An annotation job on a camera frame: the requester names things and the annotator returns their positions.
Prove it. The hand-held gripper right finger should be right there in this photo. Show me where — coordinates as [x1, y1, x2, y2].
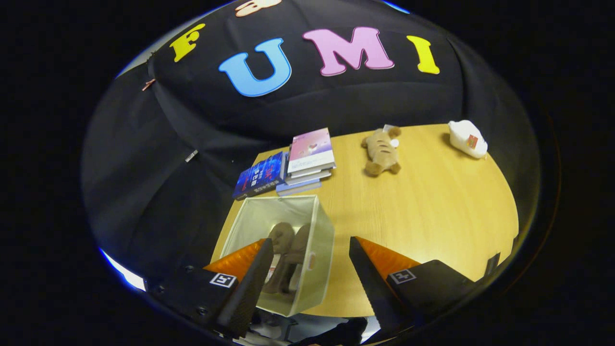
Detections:
[349, 236, 476, 332]

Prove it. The dark blue cover book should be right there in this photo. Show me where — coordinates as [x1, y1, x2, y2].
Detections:
[233, 151, 288, 201]

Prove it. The pale green storage box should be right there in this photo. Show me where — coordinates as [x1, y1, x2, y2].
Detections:
[219, 195, 335, 318]

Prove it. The brown slipper shoe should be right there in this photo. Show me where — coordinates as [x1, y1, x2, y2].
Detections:
[283, 224, 312, 295]
[263, 222, 295, 294]

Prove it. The light blue book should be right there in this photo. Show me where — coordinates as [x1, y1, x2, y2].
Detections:
[276, 178, 321, 197]

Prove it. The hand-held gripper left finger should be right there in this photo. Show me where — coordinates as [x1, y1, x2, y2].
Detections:
[144, 238, 274, 339]

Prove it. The pink cover book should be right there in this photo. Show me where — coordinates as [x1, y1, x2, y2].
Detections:
[287, 127, 336, 174]

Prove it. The white plush toy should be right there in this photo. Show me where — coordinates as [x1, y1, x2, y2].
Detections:
[448, 120, 488, 159]

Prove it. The white book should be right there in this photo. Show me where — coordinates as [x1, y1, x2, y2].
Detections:
[285, 166, 333, 186]

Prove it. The brown plush toy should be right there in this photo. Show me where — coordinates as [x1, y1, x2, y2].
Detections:
[361, 126, 402, 177]

